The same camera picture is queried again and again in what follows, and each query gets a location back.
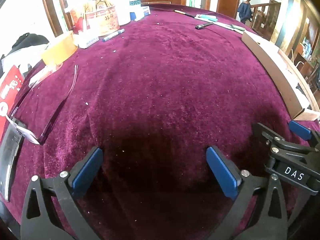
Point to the clear plastic bags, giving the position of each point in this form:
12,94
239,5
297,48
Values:
15,62

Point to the wooden chair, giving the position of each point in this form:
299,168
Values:
307,65

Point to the wooden staircase railing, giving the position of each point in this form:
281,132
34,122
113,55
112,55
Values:
262,12

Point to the clear acrylic stand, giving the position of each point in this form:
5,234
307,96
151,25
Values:
25,133

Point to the dark blue hanging jacket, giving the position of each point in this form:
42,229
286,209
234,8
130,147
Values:
245,11

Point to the round orange printed tin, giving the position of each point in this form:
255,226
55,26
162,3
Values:
102,20

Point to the dark glossy flat panel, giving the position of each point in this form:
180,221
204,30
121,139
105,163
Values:
10,160

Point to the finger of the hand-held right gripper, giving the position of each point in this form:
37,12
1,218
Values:
298,130
270,133

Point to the long white pen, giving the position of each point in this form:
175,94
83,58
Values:
225,25

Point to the small white carton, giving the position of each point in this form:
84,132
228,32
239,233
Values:
86,40

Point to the brown cardboard box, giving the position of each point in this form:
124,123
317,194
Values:
270,62

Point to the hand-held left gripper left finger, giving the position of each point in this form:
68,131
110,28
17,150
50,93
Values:
87,170

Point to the red white printed carton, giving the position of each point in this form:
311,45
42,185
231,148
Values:
76,17

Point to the small clear plastic box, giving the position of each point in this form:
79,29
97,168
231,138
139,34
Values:
41,76

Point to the gold clad pillar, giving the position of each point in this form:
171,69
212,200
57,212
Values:
285,22

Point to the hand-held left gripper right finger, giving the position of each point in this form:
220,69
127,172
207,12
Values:
221,172

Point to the white cylinder jar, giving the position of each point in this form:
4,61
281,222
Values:
122,12

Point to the black ballpoint pen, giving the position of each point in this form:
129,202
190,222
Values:
203,25

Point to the yellow tape roll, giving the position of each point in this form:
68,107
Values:
58,48

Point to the red paper packet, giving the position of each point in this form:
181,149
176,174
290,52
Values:
8,92

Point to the maroon velvet tablecloth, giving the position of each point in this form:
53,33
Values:
162,80

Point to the small white blue box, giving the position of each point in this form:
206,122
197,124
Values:
140,12

